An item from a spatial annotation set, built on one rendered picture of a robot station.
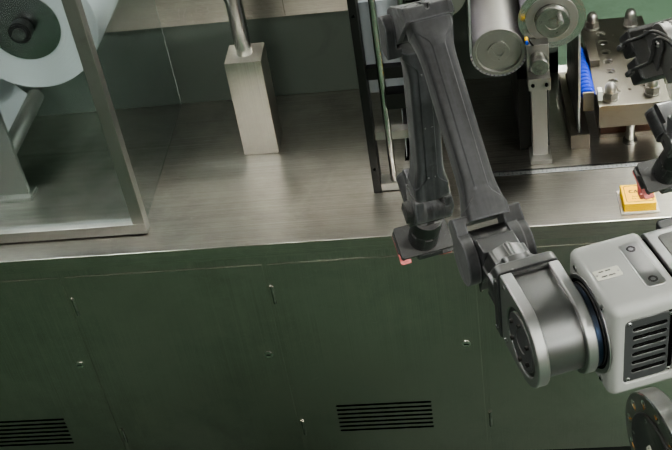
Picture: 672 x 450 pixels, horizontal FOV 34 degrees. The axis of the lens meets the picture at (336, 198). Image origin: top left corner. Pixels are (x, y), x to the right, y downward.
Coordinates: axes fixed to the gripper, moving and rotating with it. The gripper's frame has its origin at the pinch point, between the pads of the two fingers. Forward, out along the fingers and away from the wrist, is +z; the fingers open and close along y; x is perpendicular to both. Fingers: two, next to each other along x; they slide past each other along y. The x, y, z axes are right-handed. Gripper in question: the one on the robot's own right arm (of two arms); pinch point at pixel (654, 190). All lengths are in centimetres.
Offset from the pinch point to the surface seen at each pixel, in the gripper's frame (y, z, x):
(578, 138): -0.5, 28.8, -27.3
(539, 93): 8.9, 15.6, -34.9
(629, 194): -2.2, 17.9, -6.8
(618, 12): -109, 209, -156
